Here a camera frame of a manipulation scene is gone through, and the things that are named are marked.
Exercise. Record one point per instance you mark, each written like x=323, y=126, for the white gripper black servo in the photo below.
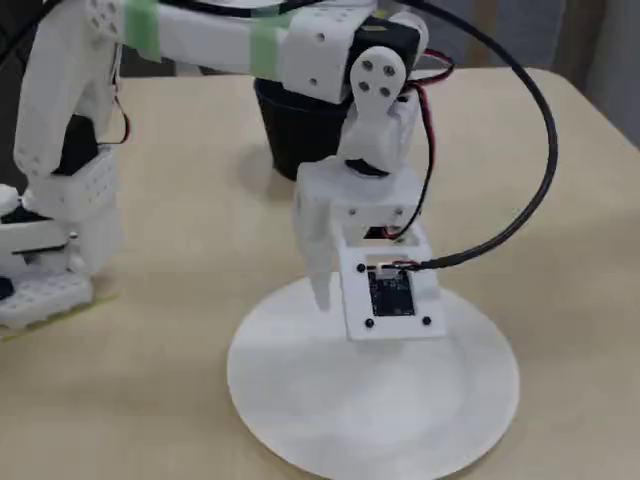
x=350, y=192

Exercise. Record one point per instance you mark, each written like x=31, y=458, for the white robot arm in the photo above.
x=200, y=35

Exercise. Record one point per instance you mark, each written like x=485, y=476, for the black pot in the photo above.
x=295, y=130

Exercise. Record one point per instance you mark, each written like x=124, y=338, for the white paper plate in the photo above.
x=375, y=400

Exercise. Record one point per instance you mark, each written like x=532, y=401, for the green tape strip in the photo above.
x=262, y=52
x=142, y=30

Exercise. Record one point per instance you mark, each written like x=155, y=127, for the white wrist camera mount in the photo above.
x=355, y=310

